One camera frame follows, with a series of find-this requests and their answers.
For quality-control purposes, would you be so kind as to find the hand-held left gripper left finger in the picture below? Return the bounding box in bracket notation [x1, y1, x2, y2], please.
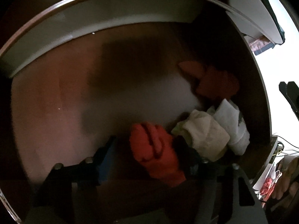
[23, 136, 116, 224]

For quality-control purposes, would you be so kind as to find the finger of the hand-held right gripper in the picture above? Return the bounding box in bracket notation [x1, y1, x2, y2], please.
[288, 81, 299, 112]
[279, 81, 299, 123]

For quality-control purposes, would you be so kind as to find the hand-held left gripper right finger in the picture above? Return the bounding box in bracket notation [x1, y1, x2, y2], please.
[175, 138, 269, 224]

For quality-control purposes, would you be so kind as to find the cream underwear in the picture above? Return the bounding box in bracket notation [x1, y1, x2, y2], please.
[170, 109, 230, 162]

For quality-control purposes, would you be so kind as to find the white underwear with grey print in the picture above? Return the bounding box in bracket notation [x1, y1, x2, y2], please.
[207, 99, 250, 155]

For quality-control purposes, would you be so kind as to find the red underwear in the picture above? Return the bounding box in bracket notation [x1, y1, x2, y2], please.
[178, 61, 240, 99]
[130, 121, 187, 188]

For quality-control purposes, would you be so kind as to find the wooden desk drawer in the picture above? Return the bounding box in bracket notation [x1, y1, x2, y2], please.
[0, 0, 272, 224]

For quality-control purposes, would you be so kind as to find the pink patterned cloth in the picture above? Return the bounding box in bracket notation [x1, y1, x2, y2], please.
[248, 36, 275, 55]

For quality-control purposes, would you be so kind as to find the black cable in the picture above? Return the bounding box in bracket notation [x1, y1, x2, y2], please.
[272, 134, 299, 155]

